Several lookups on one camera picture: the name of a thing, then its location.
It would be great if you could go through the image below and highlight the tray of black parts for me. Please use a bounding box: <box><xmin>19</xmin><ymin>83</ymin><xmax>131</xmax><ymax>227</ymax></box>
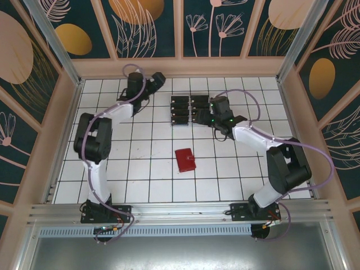
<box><xmin>170</xmin><ymin>94</ymin><xmax>212</xmax><ymax>127</ymax></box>

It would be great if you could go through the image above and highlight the red leather card holder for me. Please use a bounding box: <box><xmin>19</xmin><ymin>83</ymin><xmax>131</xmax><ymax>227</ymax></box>
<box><xmin>174</xmin><ymin>147</ymin><xmax>197</xmax><ymax>173</ymax></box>

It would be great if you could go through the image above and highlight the steel sheet panel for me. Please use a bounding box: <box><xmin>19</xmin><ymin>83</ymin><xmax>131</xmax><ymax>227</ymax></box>
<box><xmin>16</xmin><ymin>222</ymin><xmax>347</xmax><ymax>270</ymax></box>

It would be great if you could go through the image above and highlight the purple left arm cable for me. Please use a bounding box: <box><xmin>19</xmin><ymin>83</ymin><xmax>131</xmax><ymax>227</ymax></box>
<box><xmin>79</xmin><ymin>64</ymin><xmax>147</xmax><ymax>246</ymax></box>

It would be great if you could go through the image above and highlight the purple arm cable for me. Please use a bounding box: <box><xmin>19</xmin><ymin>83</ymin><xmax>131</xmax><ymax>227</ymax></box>
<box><xmin>79</xmin><ymin>64</ymin><xmax>147</xmax><ymax>246</ymax></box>
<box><xmin>216</xmin><ymin>88</ymin><xmax>336</xmax><ymax>242</ymax></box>

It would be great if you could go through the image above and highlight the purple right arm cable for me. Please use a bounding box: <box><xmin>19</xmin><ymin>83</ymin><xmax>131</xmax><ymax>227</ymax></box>
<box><xmin>216</xmin><ymin>88</ymin><xmax>336</xmax><ymax>242</ymax></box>

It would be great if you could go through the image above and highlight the aluminium frame post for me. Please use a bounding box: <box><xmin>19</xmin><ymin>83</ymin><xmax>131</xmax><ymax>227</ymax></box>
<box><xmin>24</xmin><ymin>0</ymin><xmax>83</xmax><ymax>88</ymax></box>
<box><xmin>277</xmin><ymin>0</ymin><xmax>330</xmax><ymax>83</ymax></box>

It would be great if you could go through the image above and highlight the aluminium mounting rail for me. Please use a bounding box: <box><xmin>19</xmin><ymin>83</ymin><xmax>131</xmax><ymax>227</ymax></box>
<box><xmin>27</xmin><ymin>199</ymin><xmax>336</xmax><ymax>226</ymax></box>

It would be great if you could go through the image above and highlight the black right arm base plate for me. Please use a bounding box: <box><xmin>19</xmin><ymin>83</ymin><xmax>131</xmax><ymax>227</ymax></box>
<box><xmin>229</xmin><ymin>202</ymin><xmax>281</xmax><ymax>223</ymax></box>

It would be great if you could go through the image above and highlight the grey slotted cable duct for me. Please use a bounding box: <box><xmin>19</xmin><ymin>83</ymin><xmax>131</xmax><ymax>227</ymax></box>
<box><xmin>39</xmin><ymin>224</ymin><xmax>253</xmax><ymax>237</ymax></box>

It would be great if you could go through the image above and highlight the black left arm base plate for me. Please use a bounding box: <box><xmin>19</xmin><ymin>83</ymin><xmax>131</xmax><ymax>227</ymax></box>
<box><xmin>80</xmin><ymin>204</ymin><xmax>132</xmax><ymax>224</ymax></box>

